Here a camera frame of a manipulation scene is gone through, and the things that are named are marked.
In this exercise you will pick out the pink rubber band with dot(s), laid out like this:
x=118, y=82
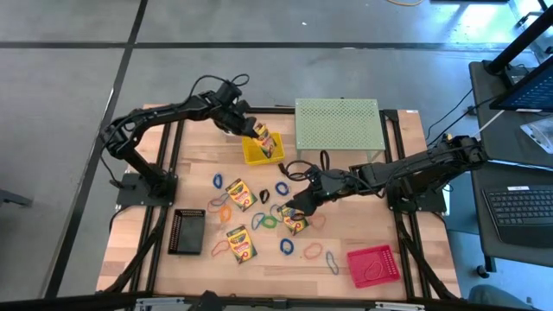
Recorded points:
x=365, y=272

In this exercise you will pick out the yellow plastic basket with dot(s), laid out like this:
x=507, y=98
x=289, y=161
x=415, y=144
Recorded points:
x=252, y=155

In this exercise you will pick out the black keyboard desk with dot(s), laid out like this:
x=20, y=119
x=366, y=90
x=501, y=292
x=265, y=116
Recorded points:
x=488, y=242

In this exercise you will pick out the black desk caster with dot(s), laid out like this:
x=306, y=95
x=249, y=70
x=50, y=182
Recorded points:
x=482, y=271

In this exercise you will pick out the yellow Crayola crayon box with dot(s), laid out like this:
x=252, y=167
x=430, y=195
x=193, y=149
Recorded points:
x=267, y=144
x=241, y=244
x=298, y=225
x=241, y=195

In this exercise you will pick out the light blue rubber band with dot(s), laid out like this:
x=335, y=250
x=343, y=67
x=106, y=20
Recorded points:
x=336, y=271

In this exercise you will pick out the red plastic basket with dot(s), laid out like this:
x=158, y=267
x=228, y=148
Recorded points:
x=389, y=259

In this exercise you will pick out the purple rubber band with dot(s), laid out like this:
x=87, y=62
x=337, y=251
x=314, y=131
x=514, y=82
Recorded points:
x=211, y=202

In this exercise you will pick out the black keyboard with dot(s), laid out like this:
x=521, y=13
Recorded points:
x=523, y=216

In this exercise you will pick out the black monitor pole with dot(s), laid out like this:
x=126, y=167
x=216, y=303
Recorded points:
x=518, y=43

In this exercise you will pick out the black crossbeam with silver brackets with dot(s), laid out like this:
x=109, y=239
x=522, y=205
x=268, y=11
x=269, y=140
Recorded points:
x=276, y=304

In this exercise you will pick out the green spiral coil wristband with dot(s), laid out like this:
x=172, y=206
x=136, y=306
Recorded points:
x=262, y=223

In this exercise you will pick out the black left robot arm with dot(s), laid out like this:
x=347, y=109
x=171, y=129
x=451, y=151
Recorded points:
x=173, y=110

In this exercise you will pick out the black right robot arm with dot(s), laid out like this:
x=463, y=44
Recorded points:
x=415, y=168

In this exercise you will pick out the black wide elastic band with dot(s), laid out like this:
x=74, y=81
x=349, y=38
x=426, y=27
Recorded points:
x=281, y=168
x=298, y=218
x=296, y=176
x=262, y=199

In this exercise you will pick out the black computer screen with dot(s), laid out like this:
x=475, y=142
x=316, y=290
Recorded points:
x=531, y=93

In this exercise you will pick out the gray chair leg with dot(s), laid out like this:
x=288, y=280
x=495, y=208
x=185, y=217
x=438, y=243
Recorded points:
x=13, y=198

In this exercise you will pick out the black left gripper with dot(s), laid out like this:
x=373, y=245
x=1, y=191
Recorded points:
x=231, y=110

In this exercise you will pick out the gray rubber band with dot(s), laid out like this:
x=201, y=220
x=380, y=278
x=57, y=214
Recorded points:
x=271, y=211

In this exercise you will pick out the clear plastic bag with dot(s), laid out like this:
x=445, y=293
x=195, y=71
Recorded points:
x=540, y=134

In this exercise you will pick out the black plastic basket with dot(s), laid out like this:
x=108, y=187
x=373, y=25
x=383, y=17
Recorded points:
x=188, y=233

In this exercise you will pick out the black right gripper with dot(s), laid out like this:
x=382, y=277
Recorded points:
x=328, y=183

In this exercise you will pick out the green perforated metal shelf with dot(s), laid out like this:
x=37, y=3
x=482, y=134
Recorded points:
x=337, y=125

